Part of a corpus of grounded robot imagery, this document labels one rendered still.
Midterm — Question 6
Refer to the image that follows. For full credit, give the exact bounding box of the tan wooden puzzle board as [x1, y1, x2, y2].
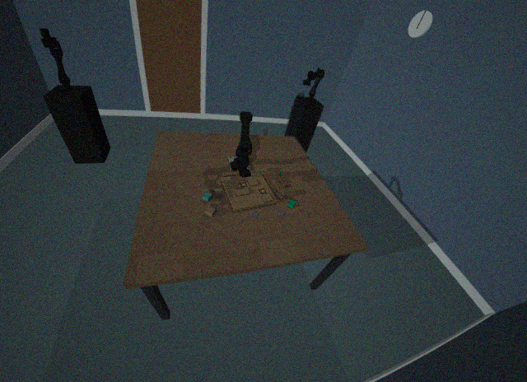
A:
[221, 172, 277, 212]

